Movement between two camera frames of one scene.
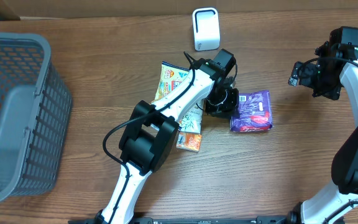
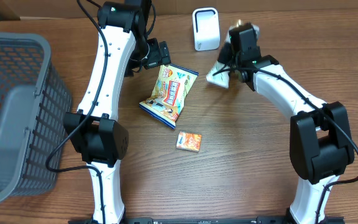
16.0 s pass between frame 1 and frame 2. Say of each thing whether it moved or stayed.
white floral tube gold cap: moved
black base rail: stayed
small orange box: stayed
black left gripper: moved
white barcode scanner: stayed
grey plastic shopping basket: stayed
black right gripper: moved
